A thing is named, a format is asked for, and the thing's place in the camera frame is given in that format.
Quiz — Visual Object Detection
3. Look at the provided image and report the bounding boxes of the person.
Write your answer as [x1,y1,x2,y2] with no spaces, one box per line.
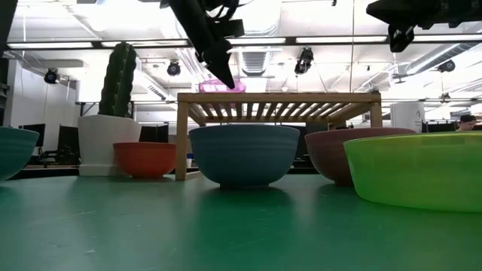
[454,114,478,132]

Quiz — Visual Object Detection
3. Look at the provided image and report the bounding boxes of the long ceiling light strip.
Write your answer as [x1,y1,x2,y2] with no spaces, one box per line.
[227,37,287,45]
[413,34,482,42]
[101,39,189,48]
[7,41,93,50]
[295,35,388,44]

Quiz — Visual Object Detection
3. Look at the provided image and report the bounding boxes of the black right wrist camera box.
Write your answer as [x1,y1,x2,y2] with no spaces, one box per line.
[388,23,416,53]

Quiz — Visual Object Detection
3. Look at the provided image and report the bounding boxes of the grey ceiling air duct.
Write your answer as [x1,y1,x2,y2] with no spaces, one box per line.
[404,42,474,76]

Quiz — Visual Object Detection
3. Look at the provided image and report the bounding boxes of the green artificial cactus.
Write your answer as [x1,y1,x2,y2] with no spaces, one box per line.
[98,41,138,118]

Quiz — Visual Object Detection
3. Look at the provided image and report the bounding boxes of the mauve pink matte bowl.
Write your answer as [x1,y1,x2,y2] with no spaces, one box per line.
[304,126,417,187]

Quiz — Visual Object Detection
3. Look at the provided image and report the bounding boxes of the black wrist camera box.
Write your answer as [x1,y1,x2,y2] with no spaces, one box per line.
[388,23,416,53]
[216,18,246,39]

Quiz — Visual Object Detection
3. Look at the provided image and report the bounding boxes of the blue ribbed bowl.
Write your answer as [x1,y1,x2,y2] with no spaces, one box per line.
[188,124,301,188]

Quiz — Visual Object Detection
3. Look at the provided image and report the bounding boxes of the teal ribbed bowl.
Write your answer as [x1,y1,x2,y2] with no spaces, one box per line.
[0,126,40,182]

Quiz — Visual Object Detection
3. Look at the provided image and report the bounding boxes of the black ceiling spot lamp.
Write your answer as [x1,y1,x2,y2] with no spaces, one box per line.
[438,59,456,74]
[166,61,182,78]
[294,47,315,75]
[44,68,60,85]

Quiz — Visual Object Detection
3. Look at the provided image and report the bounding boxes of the orange matte bowl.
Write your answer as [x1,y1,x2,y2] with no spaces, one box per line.
[112,142,177,179]

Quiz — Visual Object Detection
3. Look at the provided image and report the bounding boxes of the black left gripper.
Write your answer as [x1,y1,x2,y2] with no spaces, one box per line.
[188,22,236,90]

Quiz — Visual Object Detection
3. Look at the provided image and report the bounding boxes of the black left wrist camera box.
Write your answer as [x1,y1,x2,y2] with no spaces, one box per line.
[216,18,246,39]

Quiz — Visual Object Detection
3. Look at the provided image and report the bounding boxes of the green translucent plastic bowl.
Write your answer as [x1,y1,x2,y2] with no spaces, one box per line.
[343,131,482,214]

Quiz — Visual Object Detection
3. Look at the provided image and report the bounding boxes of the pink-red translucent plastic bowl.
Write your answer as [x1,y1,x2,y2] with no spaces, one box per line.
[198,78,247,94]

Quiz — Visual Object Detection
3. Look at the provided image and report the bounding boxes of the white cylindrical column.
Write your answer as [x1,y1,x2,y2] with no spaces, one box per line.
[389,102,426,133]

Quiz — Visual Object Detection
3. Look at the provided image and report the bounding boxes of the black frame post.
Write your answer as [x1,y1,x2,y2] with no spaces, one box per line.
[0,0,19,127]

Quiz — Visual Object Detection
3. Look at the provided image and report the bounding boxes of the white plant pot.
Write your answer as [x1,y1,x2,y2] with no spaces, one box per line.
[77,114,142,177]

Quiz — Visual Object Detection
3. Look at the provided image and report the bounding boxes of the slatted wooden shelf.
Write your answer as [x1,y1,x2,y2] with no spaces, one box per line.
[175,92,383,181]

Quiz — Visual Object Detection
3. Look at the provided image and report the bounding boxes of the black computer monitor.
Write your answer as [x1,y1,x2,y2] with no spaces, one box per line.
[56,125,80,152]
[139,123,169,143]
[18,123,46,148]

